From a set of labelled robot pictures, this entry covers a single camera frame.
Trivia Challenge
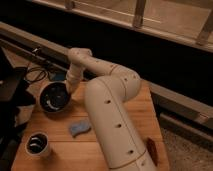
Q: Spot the dark ceramic bowl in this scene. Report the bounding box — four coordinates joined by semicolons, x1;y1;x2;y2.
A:
39;82;71;113

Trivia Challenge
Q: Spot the grey metal rail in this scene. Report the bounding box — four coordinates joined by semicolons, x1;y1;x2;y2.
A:
0;21;213;129

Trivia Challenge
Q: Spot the black equipment on left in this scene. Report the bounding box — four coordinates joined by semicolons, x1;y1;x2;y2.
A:
0;48;35;171

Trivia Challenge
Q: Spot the black cable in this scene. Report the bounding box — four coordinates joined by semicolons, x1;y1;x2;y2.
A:
23;65;51;84

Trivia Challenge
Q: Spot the white cup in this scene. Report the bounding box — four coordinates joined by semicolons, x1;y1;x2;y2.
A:
25;132;51;158

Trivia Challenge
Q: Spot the wooden cutting board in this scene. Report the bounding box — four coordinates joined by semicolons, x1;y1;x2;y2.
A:
11;81;170;171

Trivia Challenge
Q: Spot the blue sponge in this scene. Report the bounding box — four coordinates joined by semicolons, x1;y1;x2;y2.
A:
69;120;91;137

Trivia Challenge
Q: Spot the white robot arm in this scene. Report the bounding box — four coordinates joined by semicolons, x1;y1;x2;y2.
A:
66;48;157;171

